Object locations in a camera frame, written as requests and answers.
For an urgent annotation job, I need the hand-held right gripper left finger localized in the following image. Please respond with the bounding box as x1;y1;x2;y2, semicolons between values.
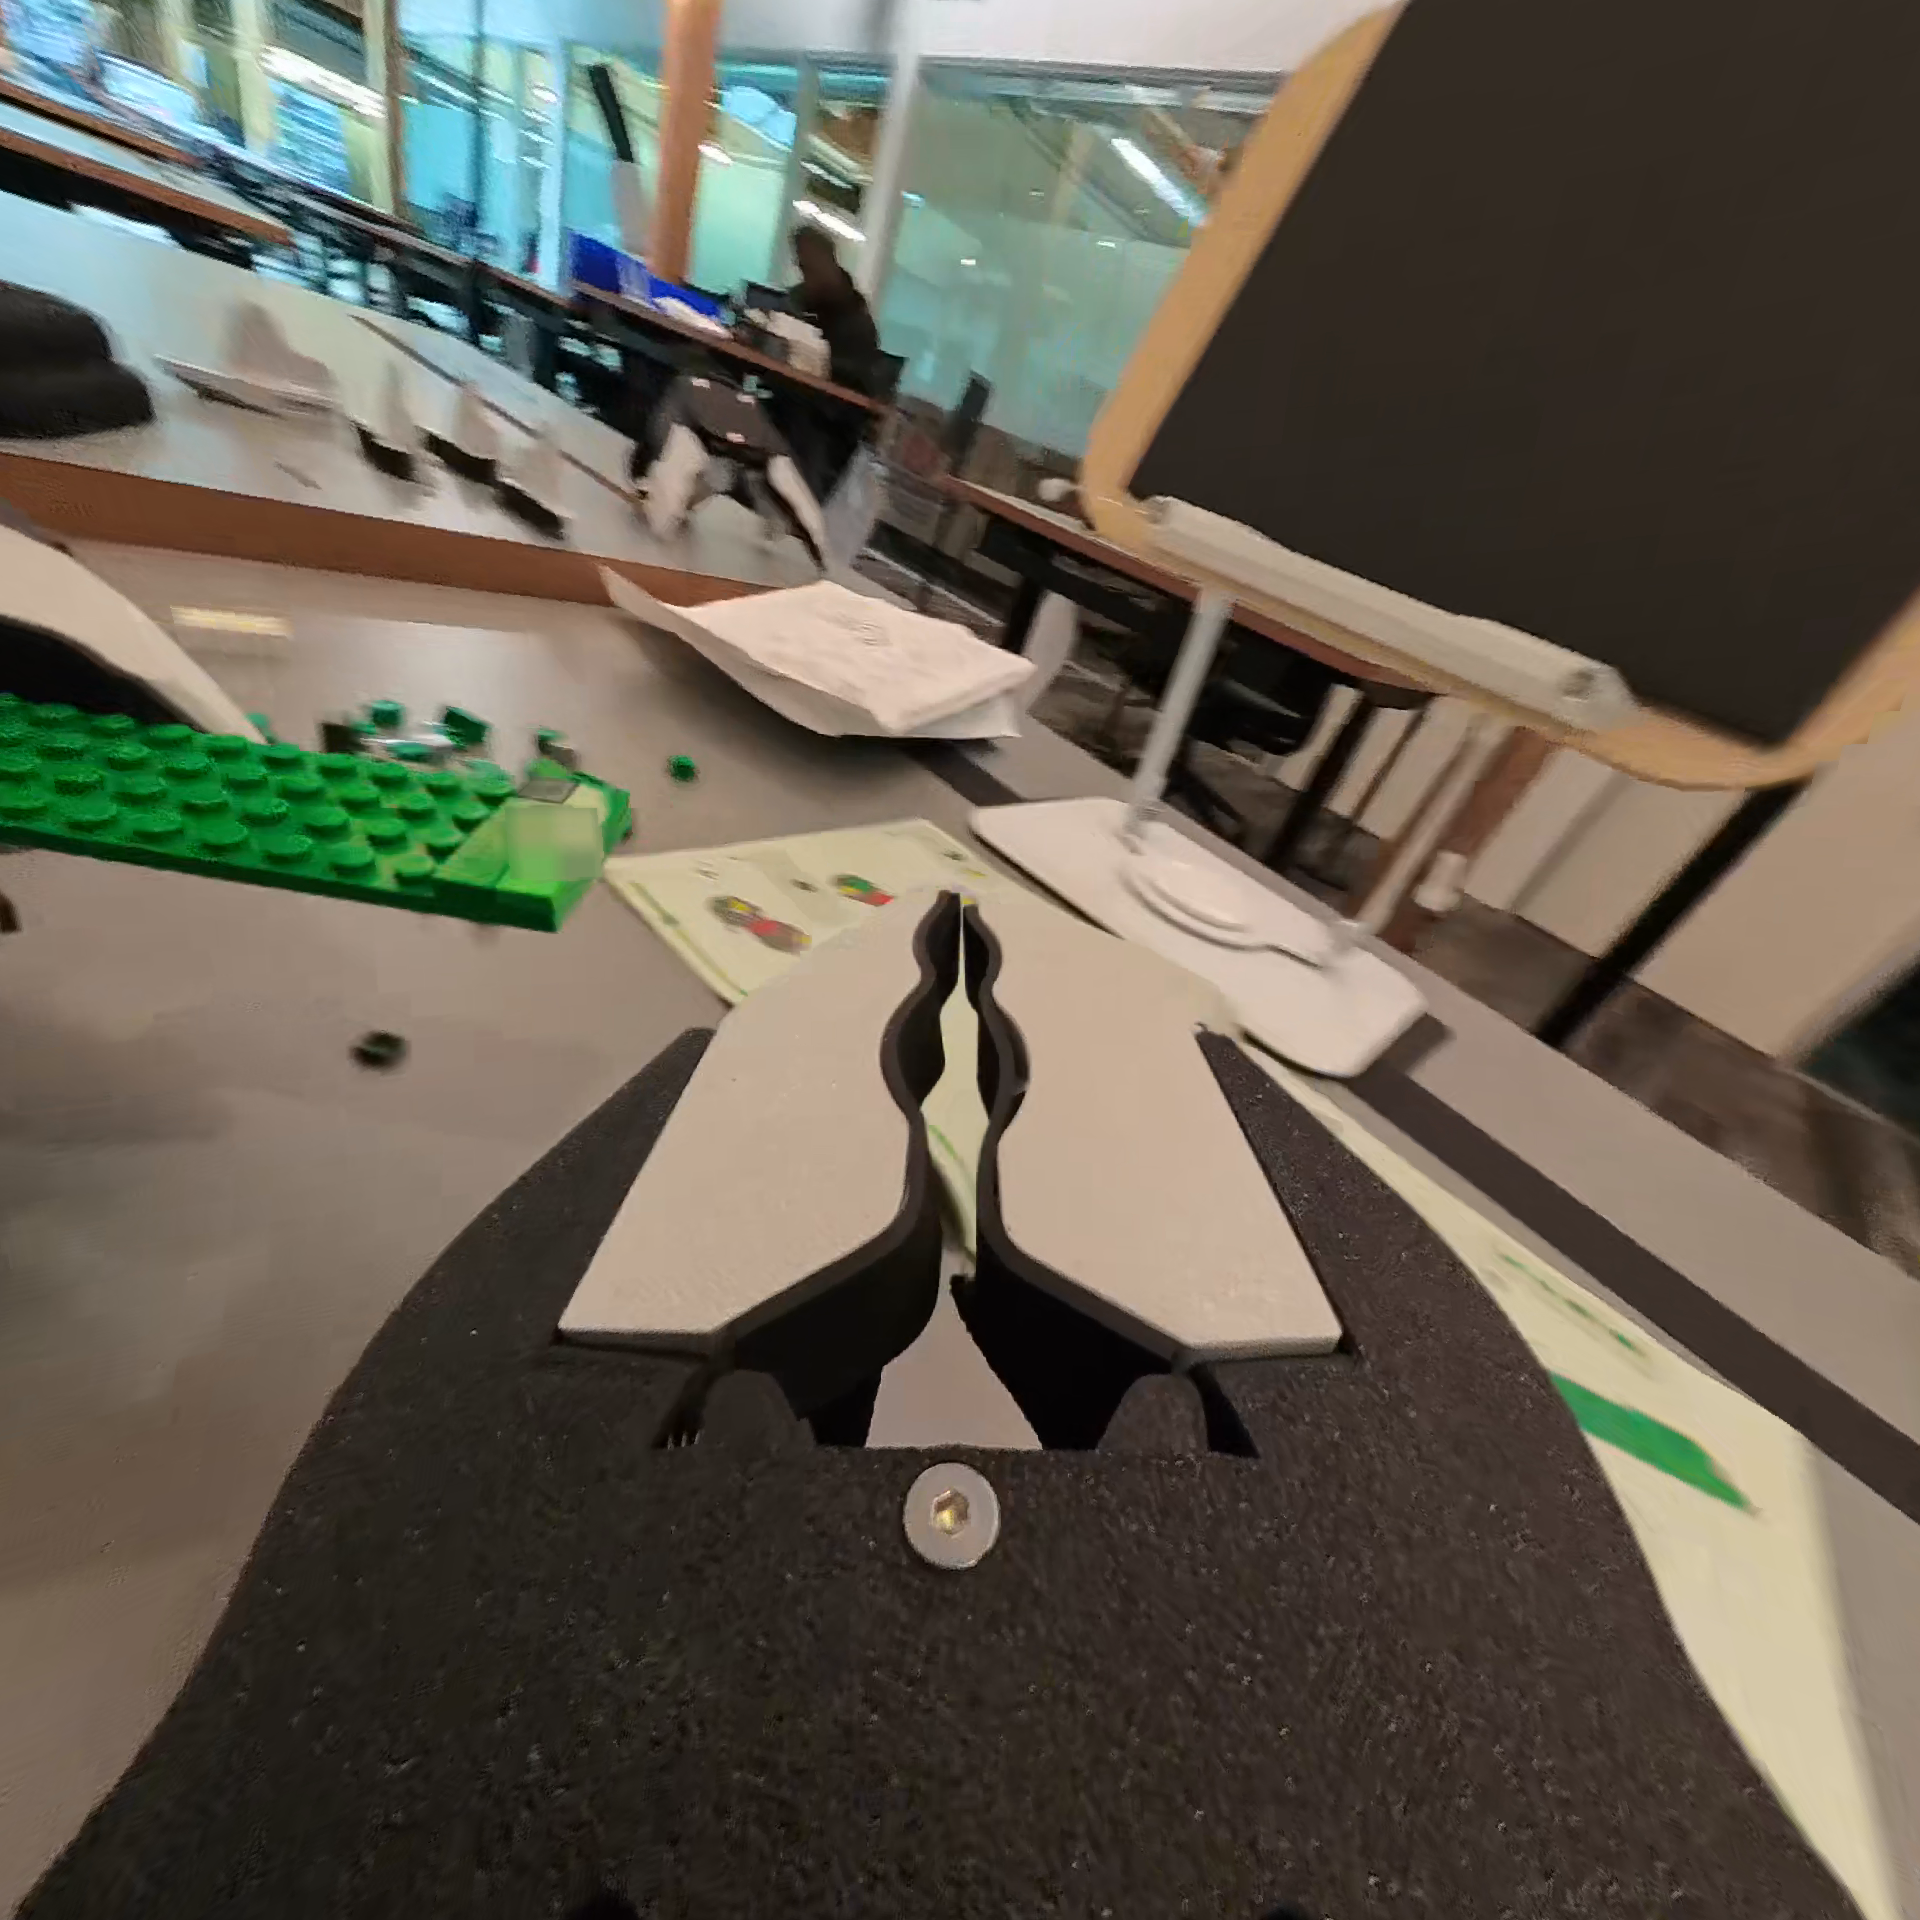
562;893;955;1360

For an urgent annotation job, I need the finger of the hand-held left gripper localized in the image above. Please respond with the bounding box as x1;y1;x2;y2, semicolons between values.
0;526;261;741

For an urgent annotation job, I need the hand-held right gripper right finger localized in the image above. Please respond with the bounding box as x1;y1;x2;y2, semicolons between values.
964;898;1347;1370

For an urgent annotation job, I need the green studded brick plate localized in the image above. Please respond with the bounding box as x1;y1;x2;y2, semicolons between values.
0;690;639;935

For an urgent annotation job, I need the grey desk with brown edge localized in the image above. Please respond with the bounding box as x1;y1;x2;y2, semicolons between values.
0;192;879;608

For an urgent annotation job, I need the building instruction booklet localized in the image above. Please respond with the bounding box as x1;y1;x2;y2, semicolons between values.
601;816;1920;1920

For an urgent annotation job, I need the black dome-shaped object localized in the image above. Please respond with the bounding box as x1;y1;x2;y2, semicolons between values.
0;280;157;445

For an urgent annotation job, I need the grey wedge plate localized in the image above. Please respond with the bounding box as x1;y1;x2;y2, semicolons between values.
433;389;515;489
493;438;589;541
161;312;341;417
355;374;441;482

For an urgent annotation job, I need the scatter of small green bricks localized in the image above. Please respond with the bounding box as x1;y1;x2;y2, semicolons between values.
315;698;711;792

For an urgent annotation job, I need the idle black gripper device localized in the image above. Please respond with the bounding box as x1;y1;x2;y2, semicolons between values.
639;374;847;573

